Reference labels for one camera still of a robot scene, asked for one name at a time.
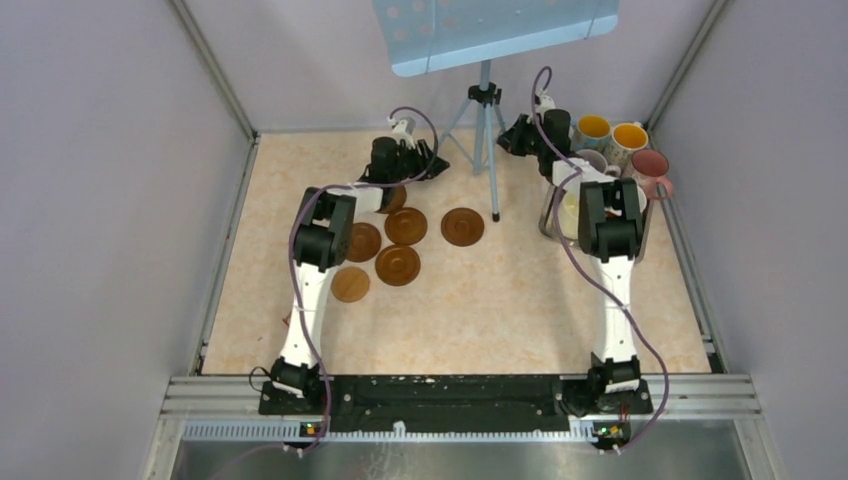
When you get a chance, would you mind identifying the lilac mug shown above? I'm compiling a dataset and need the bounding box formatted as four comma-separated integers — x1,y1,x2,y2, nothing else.
576,149,622,178

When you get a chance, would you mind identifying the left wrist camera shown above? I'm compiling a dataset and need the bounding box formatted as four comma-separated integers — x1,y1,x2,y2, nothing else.
388,116,416,149

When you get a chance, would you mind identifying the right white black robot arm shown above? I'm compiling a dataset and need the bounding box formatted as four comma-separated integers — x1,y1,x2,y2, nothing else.
497,108,645,412

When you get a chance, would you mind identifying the pink mug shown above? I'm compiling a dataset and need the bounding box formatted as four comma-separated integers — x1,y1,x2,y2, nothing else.
623,149,673,200

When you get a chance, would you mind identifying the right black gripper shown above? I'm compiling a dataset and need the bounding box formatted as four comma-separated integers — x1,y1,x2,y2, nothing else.
493,115,546,158

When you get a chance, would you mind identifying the blue mug yellow inside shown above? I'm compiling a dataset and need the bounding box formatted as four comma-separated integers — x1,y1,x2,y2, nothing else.
571,115,612,152

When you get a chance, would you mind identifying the white red mug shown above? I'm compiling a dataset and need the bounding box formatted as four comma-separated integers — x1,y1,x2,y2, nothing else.
636,186,649,215

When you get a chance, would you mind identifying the light wooden coaster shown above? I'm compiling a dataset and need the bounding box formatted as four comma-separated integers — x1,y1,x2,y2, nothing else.
331,267,370,303

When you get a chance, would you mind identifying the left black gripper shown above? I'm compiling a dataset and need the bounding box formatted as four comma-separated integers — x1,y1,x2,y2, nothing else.
387,138,448,183

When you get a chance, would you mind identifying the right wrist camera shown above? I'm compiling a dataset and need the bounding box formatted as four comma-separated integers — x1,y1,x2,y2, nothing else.
533,92,556,118

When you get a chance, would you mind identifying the metal tray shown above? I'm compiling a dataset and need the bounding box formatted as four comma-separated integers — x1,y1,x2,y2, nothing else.
539,153,646,263

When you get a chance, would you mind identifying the dark wooden coaster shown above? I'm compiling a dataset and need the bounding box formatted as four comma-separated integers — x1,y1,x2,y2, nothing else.
380,186,407,215
384,207,428,246
440,207,485,247
375,245,421,287
346,222,382,263

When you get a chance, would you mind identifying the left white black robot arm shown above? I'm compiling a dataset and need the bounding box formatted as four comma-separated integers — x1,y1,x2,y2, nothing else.
270,136,450,414

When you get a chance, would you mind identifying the grey cable duct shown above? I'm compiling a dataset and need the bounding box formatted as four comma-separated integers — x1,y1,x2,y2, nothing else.
182,420,597,443

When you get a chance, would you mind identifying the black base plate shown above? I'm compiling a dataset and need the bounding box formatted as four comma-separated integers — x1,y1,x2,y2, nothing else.
258,375,653,433

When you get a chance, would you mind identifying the patterned mug yellow inside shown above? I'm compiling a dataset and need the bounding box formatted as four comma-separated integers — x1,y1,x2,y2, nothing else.
602,122,650,170

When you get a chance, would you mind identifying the cream mug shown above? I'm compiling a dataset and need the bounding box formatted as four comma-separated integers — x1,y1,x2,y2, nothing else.
554,192,580,242

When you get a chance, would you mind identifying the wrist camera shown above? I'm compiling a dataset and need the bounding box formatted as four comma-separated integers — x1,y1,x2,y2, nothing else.
533,92,556,118
388,116,416,149

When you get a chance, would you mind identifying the blue perforated music stand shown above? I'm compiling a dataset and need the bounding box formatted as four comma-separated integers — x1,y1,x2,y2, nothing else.
372,0,620,221

